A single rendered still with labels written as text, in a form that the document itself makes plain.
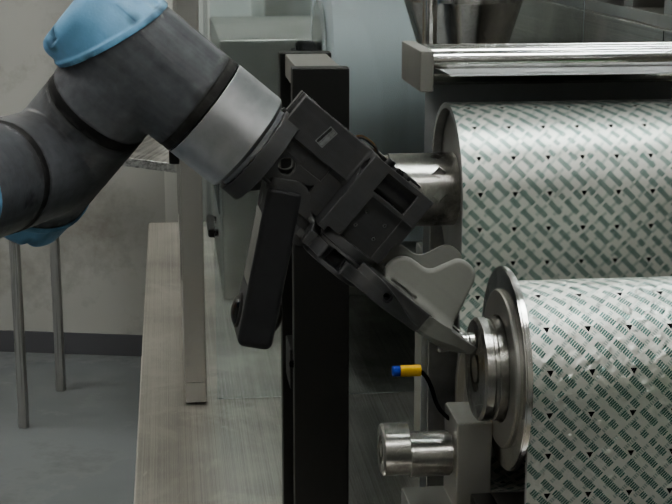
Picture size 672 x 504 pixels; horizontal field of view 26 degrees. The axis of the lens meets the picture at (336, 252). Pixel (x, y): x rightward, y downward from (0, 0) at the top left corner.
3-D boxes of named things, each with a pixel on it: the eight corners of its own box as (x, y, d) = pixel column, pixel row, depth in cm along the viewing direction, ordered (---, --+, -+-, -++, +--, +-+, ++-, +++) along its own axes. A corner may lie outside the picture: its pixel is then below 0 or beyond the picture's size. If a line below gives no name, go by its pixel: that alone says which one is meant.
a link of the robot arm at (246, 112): (169, 159, 95) (169, 140, 103) (223, 202, 96) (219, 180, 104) (242, 70, 94) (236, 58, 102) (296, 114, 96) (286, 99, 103)
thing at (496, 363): (462, 397, 110) (465, 303, 108) (488, 397, 110) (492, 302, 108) (483, 437, 103) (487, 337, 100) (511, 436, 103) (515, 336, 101)
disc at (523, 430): (478, 429, 114) (482, 245, 111) (484, 429, 114) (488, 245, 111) (522, 503, 100) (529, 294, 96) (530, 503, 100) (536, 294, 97)
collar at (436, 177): (380, 218, 131) (381, 148, 129) (446, 216, 132) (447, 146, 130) (391, 233, 125) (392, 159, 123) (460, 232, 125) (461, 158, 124)
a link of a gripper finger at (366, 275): (433, 320, 99) (333, 239, 97) (418, 337, 99) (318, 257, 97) (424, 304, 103) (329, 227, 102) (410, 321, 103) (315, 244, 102)
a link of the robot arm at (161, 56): (48, 34, 101) (120, -58, 98) (172, 133, 104) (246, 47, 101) (17, 70, 94) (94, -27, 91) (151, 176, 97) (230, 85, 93)
